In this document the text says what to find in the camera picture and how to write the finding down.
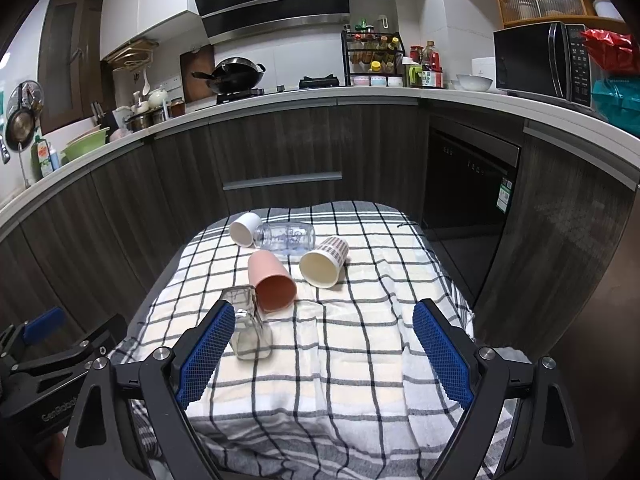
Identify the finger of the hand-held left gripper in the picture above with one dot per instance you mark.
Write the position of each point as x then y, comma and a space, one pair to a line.
75, 350
45, 321

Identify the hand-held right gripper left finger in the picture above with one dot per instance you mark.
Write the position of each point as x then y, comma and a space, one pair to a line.
207, 355

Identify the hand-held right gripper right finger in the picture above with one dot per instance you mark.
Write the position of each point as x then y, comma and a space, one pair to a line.
445, 355

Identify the clear square glass cup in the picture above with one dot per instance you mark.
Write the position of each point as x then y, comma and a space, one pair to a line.
252, 332

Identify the pink cup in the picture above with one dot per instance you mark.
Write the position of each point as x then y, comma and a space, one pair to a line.
267, 275

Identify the white cup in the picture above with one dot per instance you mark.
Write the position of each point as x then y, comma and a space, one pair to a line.
242, 230

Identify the clear printed glass cup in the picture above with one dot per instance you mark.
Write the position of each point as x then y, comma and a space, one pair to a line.
290, 240

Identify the patterned paper cup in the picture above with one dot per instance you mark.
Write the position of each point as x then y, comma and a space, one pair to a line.
320, 267

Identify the black white checked cloth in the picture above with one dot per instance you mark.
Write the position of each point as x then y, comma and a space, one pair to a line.
340, 360

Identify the black built-in dishwasher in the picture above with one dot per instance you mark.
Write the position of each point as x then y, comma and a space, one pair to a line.
465, 200

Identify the green dish soap bottle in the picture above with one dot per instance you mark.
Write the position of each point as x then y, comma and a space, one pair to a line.
41, 160

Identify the green plastic basin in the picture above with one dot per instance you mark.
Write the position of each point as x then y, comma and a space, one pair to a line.
85, 146

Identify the hanging frying pan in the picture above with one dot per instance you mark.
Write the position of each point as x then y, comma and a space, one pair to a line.
20, 125

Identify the steel pot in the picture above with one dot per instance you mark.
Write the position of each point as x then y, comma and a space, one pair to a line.
142, 121

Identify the white teapot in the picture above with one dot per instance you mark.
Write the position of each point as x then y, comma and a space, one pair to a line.
158, 98

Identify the white bowl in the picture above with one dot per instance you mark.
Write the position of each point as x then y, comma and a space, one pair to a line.
474, 83

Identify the hanging metal dish rack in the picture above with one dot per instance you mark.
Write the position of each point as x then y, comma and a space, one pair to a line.
132, 55

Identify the green mug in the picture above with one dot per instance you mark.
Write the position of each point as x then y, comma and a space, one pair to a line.
415, 76

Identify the black wok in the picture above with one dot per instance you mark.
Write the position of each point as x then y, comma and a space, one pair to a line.
235, 75

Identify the dark sauce bottle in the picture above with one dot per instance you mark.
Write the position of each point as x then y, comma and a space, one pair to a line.
432, 70

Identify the black gas stove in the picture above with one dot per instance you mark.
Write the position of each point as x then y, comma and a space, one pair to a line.
320, 82

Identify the dark wooden cutting board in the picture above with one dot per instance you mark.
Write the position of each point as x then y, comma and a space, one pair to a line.
195, 60

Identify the black microwave oven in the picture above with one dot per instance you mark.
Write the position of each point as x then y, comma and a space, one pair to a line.
530, 62

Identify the teal plastic bag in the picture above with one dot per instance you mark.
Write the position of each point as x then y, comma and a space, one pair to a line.
617, 102

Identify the black spice rack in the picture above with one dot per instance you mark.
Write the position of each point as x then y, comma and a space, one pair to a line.
372, 57

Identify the red plastic bag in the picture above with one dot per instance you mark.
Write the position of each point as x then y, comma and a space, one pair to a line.
607, 50

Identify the black range hood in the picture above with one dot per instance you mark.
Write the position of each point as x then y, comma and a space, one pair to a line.
270, 0

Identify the white lidded container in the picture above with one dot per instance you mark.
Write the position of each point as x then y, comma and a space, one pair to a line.
609, 9

